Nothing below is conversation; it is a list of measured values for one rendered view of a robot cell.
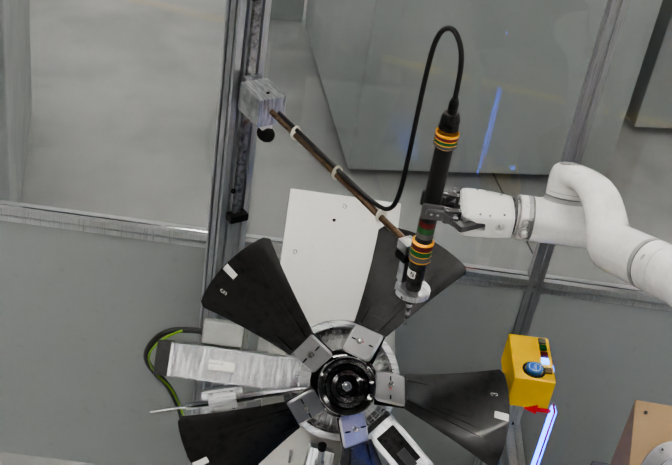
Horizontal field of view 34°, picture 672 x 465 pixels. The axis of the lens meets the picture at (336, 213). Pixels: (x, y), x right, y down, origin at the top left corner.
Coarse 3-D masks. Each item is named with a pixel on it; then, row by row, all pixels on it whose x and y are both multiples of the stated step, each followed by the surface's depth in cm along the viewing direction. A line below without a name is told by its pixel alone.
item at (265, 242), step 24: (264, 240) 227; (240, 264) 229; (264, 264) 227; (216, 288) 233; (240, 288) 231; (264, 288) 229; (288, 288) 227; (216, 312) 236; (240, 312) 234; (264, 312) 231; (288, 312) 228; (264, 336) 235; (288, 336) 231
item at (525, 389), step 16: (512, 336) 269; (528, 336) 270; (512, 352) 264; (528, 352) 265; (512, 368) 260; (512, 384) 258; (528, 384) 258; (544, 384) 257; (512, 400) 261; (528, 400) 260; (544, 400) 260
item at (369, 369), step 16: (336, 352) 236; (320, 368) 235; (336, 368) 225; (352, 368) 226; (368, 368) 225; (320, 384) 224; (336, 384) 225; (352, 384) 225; (368, 384) 225; (320, 400) 234; (336, 400) 225; (352, 400) 224; (368, 400) 224; (336, 416) 235
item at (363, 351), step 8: (360, 328) 234; (352, 336) 234; (360, 336) 233; (368, 336) 232; (376, 336) 230; (344, 344) 234; (352, 344) 233; (360, 344) 232; (368, 344) 230; (376, 344) 229; (352, 352) 232; (360, 352) 231; (368, 352) 229; (368, 360) 228
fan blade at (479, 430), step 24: (408, 384) 233; (432, 384) 234; (456, 384) 235; (480, 384) 236; (504, 384) 237; (408, 408) 227; (432, 408) 229; (456, 408) 230; (480, 408) 232; (504, 408) 234; (456, 432) 227; (480, 432) 229; (504, 432) 230; (480, 456) 226
